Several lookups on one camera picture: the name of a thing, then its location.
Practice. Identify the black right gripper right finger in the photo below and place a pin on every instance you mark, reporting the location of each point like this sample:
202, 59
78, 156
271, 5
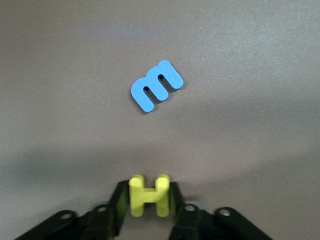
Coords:
195, 225

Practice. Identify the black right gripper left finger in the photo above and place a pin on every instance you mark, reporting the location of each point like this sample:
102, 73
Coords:
100, 225

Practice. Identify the yellow foam letter H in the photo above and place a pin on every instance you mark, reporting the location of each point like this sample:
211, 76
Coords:
150, 195

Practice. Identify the blue foam letter m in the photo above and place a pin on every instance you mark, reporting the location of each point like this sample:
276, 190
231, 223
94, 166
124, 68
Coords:
157, 88

